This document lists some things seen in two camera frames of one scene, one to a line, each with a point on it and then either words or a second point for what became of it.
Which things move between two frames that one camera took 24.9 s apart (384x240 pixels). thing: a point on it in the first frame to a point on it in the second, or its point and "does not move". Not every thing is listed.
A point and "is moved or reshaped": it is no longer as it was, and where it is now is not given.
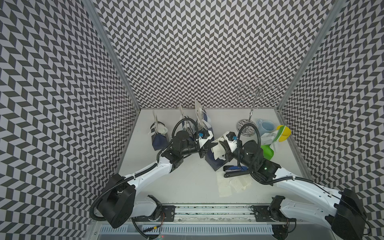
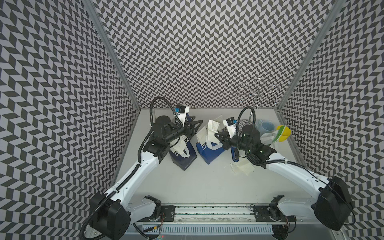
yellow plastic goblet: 286,133 does not move
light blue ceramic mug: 265,126 does not move
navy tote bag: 215,164 is moved or reshaped
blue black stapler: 231,170 is moved or reshaped
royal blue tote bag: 202,116 is moved or reshaped
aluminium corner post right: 310,54 does not move
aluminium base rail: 257,218 does not move
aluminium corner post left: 91,5 does not move
